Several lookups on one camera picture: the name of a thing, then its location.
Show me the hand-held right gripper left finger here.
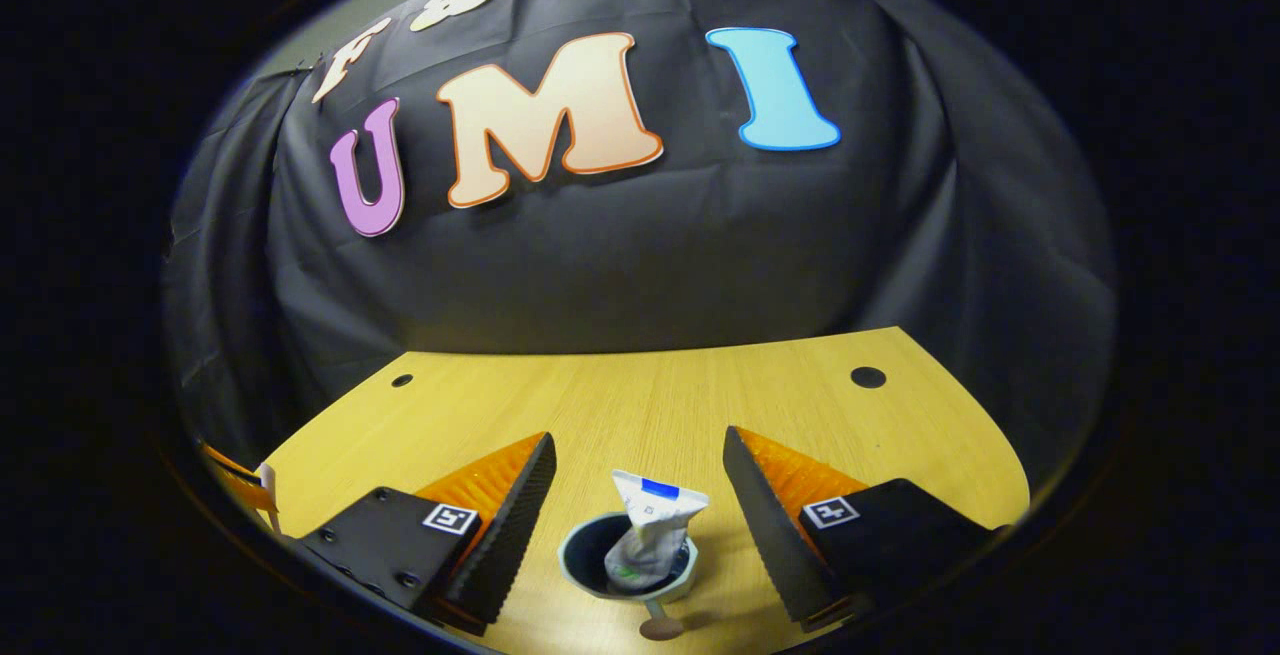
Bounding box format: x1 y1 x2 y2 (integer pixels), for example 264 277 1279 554
298 431 559 636

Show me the black backdrop cloth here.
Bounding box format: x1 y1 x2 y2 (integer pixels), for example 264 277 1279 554
160 0 1116 466

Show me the wooden desktop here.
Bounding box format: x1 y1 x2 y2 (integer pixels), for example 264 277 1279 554
260 327 1031 655

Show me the white toothpaste tube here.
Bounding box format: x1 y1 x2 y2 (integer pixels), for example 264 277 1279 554
604 468 710 594

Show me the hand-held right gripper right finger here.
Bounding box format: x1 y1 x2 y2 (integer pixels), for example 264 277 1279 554
722 425 1006 634

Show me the grey-blue cup with wooden handle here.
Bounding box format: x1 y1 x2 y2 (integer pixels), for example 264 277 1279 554
558 512 699 642

